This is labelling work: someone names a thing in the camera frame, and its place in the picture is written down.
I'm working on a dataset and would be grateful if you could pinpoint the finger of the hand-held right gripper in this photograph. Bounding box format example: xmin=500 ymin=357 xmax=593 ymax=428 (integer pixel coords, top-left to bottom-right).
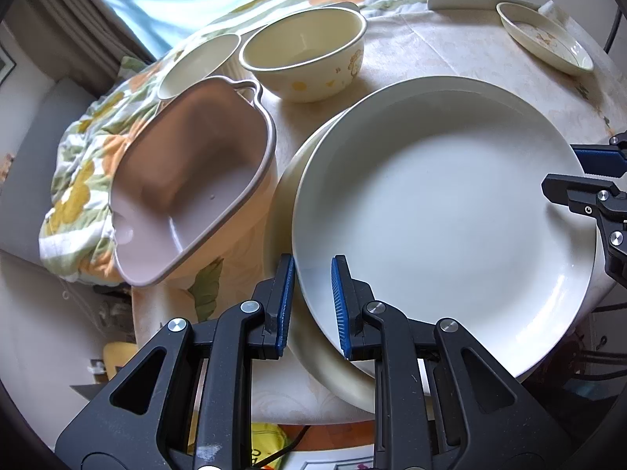
xmin=541 ymin=174 xmax=627 ymax=287
xmin=569 ymin=130 xmax=627 ymax=178

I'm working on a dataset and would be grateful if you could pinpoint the cream floral tablecloth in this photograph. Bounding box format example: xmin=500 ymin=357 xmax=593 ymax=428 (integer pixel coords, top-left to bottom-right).
xmin=130 ymin=2 xmax=620 ymax=424

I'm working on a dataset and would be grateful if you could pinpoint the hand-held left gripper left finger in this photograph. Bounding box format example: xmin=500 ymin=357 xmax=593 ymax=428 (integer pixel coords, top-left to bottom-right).
xmin=55 ymin=253 xmax=297 ymax=470

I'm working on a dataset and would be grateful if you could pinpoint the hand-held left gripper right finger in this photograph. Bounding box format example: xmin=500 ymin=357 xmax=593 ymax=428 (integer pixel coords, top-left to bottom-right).
xmin=332 ymin=255 xmax=571 ymax=470

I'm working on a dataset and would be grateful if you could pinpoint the pink rectangular dish with handles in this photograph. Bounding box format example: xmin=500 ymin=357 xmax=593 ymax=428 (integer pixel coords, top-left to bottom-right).
xmin=109 ymin=76 xmax=277 ymax=289

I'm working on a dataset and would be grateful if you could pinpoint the grey cable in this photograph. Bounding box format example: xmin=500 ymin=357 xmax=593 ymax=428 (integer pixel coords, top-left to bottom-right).
xmin=604 ymin=4 xmax=624 ymax=56

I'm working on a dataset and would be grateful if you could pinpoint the plain white bowl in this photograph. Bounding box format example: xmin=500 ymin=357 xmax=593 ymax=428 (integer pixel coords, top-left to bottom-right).
xmin=157 ymin=33 xmax=242 ymax=101

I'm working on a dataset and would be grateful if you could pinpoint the yellow box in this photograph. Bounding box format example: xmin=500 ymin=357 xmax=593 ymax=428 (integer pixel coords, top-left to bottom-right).
xmin=102 ymin=342 xmax=143 ymax=385

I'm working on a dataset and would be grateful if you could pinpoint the large white plate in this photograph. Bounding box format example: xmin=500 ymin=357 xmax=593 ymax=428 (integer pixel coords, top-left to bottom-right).
xmin=291 ymin=76 xmax=598 ymax=383

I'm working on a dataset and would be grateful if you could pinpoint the brown curtain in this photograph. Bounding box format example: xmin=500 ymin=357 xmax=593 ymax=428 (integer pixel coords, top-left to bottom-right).
xmin=29 ymin=0 xmax=158 ymax=60

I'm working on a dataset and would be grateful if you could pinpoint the cream bowl with floral print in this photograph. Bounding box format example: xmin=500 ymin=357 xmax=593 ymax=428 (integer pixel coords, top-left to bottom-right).
xmin=239 ymin=7 xmax=368 ymax=103

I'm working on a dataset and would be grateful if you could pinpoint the large cream plate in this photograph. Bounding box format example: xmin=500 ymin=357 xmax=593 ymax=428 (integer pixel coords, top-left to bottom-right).
xmin=263 ymin=108 xmax=378 ymax=414

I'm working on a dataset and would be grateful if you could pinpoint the deep plate with floral print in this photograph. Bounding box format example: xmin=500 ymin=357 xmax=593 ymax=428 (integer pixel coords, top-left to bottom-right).
xmin=496 ymin=1 xmax=595 ymax=76

